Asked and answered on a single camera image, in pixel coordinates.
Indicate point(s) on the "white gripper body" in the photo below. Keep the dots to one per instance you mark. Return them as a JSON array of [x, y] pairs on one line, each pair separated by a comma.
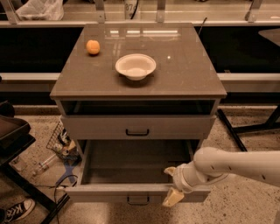
[[180, 177]]

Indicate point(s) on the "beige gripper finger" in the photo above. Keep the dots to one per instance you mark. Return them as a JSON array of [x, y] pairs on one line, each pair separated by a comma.
[[170, 170], [173, 197]]

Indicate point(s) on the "grey drawer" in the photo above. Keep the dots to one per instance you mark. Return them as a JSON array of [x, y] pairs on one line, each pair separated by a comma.
[[129, 171], [100, 127]]

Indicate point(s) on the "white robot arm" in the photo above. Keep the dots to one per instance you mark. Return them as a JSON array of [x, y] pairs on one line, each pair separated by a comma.
[[210, 166]]

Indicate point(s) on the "grey drawer cabinet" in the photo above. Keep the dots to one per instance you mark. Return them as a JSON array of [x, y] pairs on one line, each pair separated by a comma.
[[184, 82]]

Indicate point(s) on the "black stand base right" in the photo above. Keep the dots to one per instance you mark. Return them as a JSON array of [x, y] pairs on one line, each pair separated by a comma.
[[271, 124]]

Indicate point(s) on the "white paper bowl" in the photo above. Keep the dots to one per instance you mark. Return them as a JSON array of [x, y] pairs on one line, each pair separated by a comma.
[[136, 66]]

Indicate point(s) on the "clear plastic bottle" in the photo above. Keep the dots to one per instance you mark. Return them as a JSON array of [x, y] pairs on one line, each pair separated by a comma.
[[45, 165]]

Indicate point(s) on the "orange fruit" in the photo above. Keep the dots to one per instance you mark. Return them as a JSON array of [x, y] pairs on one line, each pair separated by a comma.
[[93, 47]]

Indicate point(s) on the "black white sneaker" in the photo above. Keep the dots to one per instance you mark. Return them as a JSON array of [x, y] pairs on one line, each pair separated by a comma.
[[17, 211]]

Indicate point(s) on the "black cart on left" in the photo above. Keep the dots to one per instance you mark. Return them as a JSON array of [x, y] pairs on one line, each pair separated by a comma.
[[14, 139]]

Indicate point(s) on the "white plastic bag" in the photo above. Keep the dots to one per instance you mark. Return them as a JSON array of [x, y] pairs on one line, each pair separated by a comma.
[[41, 10]]

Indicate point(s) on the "wire basket with clutter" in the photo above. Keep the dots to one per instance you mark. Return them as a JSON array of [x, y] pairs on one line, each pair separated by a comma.
[[62, 144]]

